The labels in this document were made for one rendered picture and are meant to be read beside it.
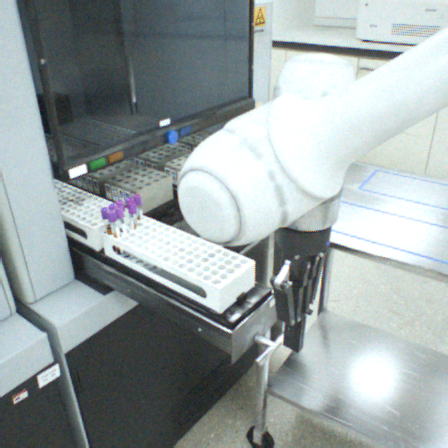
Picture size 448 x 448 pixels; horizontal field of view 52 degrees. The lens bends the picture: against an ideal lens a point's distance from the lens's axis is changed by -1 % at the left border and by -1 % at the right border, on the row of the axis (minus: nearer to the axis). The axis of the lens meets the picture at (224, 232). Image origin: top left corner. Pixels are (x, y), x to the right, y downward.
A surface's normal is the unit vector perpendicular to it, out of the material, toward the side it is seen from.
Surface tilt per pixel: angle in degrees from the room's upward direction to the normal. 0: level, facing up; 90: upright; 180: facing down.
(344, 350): 0
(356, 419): 0
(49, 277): 90
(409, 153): 90
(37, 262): 90
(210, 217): 95
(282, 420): 0
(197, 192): 99
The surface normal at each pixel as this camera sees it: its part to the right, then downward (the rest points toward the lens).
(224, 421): -0.01, -0.86
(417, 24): -0.65, 0.40
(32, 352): 0.78, 0.30
